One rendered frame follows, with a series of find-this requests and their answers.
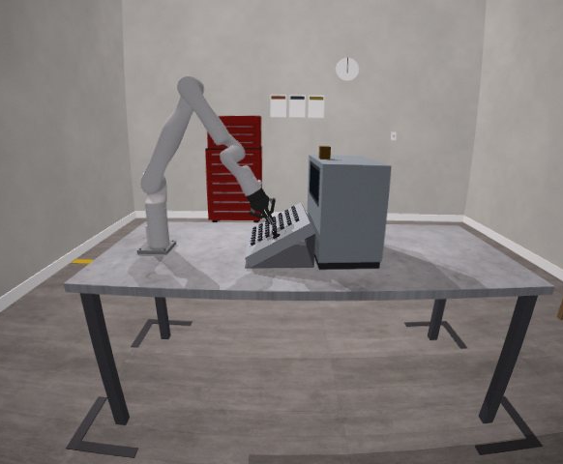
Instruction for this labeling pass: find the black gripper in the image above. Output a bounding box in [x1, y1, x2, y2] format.
[246, 188, 276, 225]

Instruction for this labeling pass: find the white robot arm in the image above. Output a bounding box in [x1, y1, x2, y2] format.
[140, 75, 262, 247]

